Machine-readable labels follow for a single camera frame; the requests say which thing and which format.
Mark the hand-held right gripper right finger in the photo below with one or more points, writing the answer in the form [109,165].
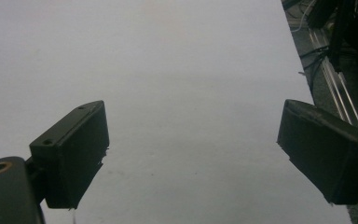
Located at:
[323,155]

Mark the metal rail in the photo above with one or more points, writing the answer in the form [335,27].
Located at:
[335,81]

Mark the black stand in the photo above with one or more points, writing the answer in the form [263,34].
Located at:
[341,28]

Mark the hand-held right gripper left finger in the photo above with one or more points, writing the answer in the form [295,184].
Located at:
[71,155]

